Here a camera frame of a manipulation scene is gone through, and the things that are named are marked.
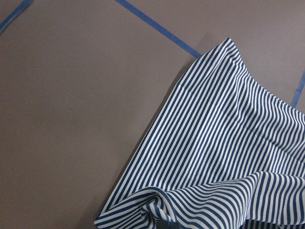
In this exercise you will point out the navy white striped polo shirt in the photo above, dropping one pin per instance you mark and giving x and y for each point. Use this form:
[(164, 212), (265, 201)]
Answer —
[(223, 153)]

